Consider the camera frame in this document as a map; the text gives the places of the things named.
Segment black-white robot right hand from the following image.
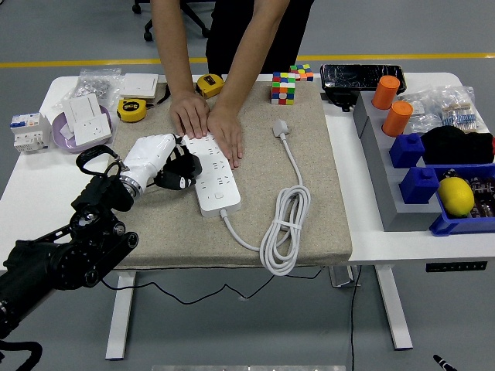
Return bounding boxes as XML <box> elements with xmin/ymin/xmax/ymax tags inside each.
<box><xmin>432</xmin><ymin>353</ymin><xmax>454</xmax><ymax>371</ymax></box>

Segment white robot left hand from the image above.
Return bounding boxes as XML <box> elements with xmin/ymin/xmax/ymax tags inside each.
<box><xmin>122</xmin><ymin>132</ymin><xmax>199</xmax><ymax>194</ymax></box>

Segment person's right hand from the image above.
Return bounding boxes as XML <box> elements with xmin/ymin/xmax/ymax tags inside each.
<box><xmin>169</xmin><ymin>90</ymin><xmax>212</xmax><ymax>141</ymax></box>

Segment person's left hand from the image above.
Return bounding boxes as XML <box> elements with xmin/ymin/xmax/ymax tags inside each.
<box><xmin>207</xmin><ymin>104</ymin><xmax>245</xmax><ymax>170</ymax></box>

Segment black plug adapter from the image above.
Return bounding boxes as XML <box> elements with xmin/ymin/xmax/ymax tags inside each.
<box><xmin>164</xmin><ymin>143</ymin><xmax>204</xmax><ymax>182</ymax></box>

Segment white power strip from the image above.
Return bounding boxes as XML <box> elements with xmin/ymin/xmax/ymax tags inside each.
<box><xmin>181</xmin><ymin>131</ymin><xmax>243</xmax><ymax>219</ymax></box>

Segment yellow tape measure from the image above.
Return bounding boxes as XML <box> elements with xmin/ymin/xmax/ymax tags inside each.
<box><xmin>196</xmin><ymin>73</ymin><xmax>227</xmax><ymax>99</ymax></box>
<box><xmin>116</xmin><ymin>98</ymin><xmax>149</xmax><ymax>124</ymax></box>

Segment large colourful puzzle cube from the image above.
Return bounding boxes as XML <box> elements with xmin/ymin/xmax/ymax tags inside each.
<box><xmin>270</xmin><ymin>71</ymin><xmax>297</xmax><ymax>105</ymax></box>

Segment white table leg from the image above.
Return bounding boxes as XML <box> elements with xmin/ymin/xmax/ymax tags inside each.
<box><xmin>375</xmin><ymin>265</ymin><xmax>414</xmax><ymax>352</ymax></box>
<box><xmin>104</xmin><ymin>270</ymin><xmax>137</xmax><ymax>361</ymax></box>

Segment grey-brown mat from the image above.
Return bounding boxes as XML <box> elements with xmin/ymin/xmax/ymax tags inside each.
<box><xmin>101</xmin><ymin>79</ymin><xmax>353</xmax><ymax>270</ymax></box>

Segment purple bowl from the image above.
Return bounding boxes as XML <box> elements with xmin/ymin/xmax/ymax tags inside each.
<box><xmin>51</xmin><ymin>104</ymin><xmax>114</xmax><ymax>155</ymax></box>

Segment clear bag of screws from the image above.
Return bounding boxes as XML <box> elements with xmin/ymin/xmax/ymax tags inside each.
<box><xmin>52</xmin><ymin>67</ymin><xmax>124</xmax><ymax>109</ymax></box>

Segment black office chair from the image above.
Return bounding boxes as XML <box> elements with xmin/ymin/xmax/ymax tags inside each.
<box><xmin>131</xmin><ymin>0</ymin><xmax>212</xmax><ymax>43</ymax></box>

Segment person's torso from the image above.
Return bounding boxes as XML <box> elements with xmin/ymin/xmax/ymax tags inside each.
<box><xmin>204</xmin><ymin>0</ymin><xmax>315</xmax><ymax>77</ymax></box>

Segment small colourful puzzle cube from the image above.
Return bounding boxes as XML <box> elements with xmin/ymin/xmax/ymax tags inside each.
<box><xmin>288</xmin><ymin>63</ymin><xmax>315</xmax><ymax>83</ymax></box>

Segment black table control panel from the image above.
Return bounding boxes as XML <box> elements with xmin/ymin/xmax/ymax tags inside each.
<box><xmin>425</xmin><ymin>260</ymin><xmax>489</xmax><ymax>273</ymax></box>

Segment white circuit breaker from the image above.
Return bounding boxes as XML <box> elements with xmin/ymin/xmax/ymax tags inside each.
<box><xmin>10</xmin><ymin>111</ymin><xmax>53</xmax><ymax>155</ymax></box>

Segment black plastic-wrapped tray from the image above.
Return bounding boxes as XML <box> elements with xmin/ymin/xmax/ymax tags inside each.
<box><xmin>319</xmin><ymin>63</ymin><xmax>408</xmax><ymax>94</ymax></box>

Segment grey box under table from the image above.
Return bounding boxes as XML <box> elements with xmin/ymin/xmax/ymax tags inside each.
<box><xmin>328</xmin><ymin>265</ymin><xmax>361</xmax><ymax>289</ymax></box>

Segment blue storage bin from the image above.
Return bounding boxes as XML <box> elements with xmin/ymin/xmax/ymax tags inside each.
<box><xmin>428</xmin><ymin>162</ymin><xmax>495</xmax><ymax>237</ymax></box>

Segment grey stepped block holder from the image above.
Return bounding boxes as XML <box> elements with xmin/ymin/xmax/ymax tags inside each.
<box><xmin>352</xmin><ymin>91</ymin><xmax>442</xmax><ymax>233</ymax></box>

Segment orange cylinder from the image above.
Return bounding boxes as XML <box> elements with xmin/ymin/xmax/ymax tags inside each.
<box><xmin>371</xmin><ymin>75</ymin><xmax>401</xmax><ymax>111</ymax></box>
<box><xmin>381</xmin><ymin>100</ymin><xmax>415</xmax><ymax>138</ymax></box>

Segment yellow lemon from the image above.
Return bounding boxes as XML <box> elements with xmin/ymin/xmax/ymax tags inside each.
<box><xmin>436</xmin><ymin>176</ymin><xmax>476</xmax><ymax>218</ymax></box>

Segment blue block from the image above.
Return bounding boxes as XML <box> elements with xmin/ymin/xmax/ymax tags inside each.
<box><xmin>388</xmin><ymin>133</ymin><xmax>426</xmax><ymax>169</ymax></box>
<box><xmin>398</xmin><ymin>166</ymin><xmax>441</xmax><ymax>206</ymax></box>

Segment clear plastic bag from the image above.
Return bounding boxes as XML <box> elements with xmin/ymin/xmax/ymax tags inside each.
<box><xmin>400</xmin><ymin>90</ymin><xmax>446</xmax><ymax>134</ymax></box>

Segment black cloth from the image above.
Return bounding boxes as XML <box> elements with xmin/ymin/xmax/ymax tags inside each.
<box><xmin>419</xmin><ymin>125</ymin><xmax>495</xmax><ymax>166</ymax></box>

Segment clear bag of resistors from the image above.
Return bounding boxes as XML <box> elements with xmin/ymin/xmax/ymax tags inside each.
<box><xmin>436</xmin><ymin>87</ymin><xmax>488</xmax><ymax>134</ymax></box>

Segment black tape measure strap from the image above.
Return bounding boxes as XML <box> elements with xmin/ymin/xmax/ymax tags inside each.
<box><xmin>145</xmin><ymin>83</ymin><xmax>172</xmax><ymax>109</ymax></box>

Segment white power strip cord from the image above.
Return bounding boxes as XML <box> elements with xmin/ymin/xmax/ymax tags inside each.
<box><xmin>219</xmin><ymin>118</ymin><xmax>312</xmax><ymax>277</ymax></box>

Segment white wall socket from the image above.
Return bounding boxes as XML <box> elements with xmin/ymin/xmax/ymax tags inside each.
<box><xmin>73</xmin><ymin>114</ymin><xmax>113</xmax><ymax>147</ymax></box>

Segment white switch panel stack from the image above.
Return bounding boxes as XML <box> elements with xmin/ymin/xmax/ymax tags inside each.
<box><xmin>118</xmin><ymin>72</ymin><xmax>160</xmax><ymax>102</ymax></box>

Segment black hanging cable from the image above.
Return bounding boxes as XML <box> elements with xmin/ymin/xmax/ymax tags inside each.
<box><xmin>349</xmin><ymin>266</ymin><xmax>363</xmax><ymax>371</ymax></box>

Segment thin black plug cord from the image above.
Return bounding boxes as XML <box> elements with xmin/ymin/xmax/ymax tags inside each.
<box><xmin>101</xmin><ymin>265</ymin><xmax>324</xmax><ymax>305</ymax></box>

